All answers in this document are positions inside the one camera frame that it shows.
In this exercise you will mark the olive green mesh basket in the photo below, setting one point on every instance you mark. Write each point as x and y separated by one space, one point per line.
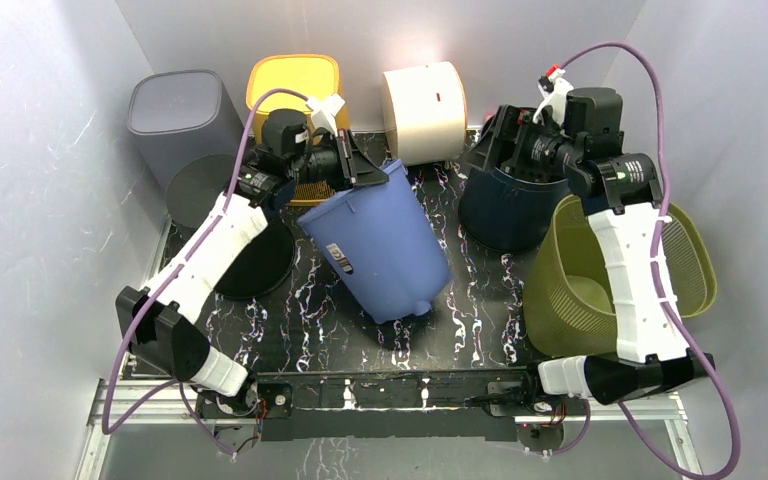
567 300

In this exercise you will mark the dark navy bin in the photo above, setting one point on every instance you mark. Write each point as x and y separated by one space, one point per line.
506 214

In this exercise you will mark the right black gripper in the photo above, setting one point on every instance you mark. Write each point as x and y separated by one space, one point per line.
508 142

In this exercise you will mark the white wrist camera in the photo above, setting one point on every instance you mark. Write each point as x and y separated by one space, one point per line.
554 89
323 112

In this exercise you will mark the orange mesh waste basket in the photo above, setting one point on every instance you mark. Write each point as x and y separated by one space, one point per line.
309 74

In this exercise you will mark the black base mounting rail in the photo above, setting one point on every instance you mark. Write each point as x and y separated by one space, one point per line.
384 404

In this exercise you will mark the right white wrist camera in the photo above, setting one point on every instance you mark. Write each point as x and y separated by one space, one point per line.
554 89

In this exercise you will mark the white curved plastic object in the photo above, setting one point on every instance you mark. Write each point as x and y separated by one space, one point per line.
425 113

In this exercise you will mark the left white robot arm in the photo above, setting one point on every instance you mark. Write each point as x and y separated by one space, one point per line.
158 319

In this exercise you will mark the grey mesh waste basket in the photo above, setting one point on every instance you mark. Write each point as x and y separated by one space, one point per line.
179 117

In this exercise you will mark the blue plastic bin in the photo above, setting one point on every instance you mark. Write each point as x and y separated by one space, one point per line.
380 242

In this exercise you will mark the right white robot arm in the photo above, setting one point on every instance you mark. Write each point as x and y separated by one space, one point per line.
616 272

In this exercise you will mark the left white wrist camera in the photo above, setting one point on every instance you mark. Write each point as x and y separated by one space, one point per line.
323 112

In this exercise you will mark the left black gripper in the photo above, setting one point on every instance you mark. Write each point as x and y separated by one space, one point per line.
358 168

